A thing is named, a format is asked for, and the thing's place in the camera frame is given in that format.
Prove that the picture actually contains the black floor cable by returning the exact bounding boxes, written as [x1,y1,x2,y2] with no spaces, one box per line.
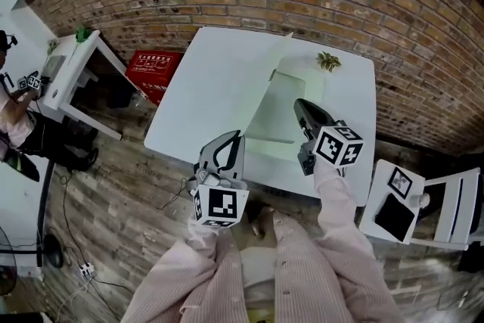
[156,176,191,212]

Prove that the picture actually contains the person's legs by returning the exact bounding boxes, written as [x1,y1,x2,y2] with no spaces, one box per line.
[229,205,281,251]

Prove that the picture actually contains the person's torso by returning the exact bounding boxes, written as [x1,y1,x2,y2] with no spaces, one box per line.
[119,211,406,323]

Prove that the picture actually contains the black picture frame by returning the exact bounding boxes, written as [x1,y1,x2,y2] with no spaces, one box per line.
[385,166,414,199]

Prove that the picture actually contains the black standing fan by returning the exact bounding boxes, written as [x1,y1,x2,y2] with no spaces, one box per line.
[0,161,66,297]

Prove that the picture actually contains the white side table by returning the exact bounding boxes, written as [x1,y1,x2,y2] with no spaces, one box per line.
[36,29,140,141]

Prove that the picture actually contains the small potted succulent plant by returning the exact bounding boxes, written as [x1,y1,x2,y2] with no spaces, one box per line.
[315,50,344,73]

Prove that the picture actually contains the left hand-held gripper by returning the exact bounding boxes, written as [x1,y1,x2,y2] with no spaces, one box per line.
[190,129,250,229]

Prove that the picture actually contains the pale green cloth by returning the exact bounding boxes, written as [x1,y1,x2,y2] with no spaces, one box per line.
[239,31,330,164]

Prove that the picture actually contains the green leafy plant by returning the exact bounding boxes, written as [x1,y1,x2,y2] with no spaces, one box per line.
[73,25,92,45]

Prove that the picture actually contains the large white table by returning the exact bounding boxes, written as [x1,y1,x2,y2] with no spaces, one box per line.
[142,25,377,208]

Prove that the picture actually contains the person's left forearm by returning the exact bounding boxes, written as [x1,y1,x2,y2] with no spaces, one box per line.
[186,217,228,259]

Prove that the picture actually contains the small white cup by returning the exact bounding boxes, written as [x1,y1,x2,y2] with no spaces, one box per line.
[409,191,432,209]

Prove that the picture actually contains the black pad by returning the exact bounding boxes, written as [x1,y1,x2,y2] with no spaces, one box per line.
[374,192,417,244]

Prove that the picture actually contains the black bag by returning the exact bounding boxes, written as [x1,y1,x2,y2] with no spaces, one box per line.
[107,76,134,110]

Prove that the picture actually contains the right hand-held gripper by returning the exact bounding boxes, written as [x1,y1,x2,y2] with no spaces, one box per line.
[293,97,365,178]

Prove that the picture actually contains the red box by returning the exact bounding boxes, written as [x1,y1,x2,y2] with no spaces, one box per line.
[124,49,185,107]

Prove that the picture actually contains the white chair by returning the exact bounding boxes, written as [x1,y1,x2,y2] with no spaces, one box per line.
[409,167,482,251]

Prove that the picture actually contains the person's right forearm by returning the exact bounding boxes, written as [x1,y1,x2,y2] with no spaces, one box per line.
[312,161,376,270]

